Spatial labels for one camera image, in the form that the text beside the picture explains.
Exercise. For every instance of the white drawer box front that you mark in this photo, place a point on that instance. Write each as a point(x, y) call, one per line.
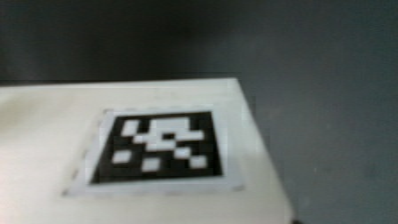
point(135, 153)

